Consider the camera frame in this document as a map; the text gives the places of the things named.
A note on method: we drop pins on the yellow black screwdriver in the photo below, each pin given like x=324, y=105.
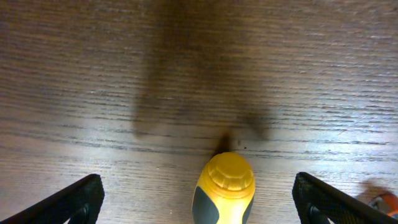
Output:
x=225, y=191

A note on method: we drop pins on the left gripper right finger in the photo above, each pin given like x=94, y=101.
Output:
x=318, y=202

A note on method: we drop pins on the orange socket rail strip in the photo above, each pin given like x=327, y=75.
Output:
x=386, y=203

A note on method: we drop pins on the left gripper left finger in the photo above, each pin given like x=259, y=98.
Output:
x=80, y=202

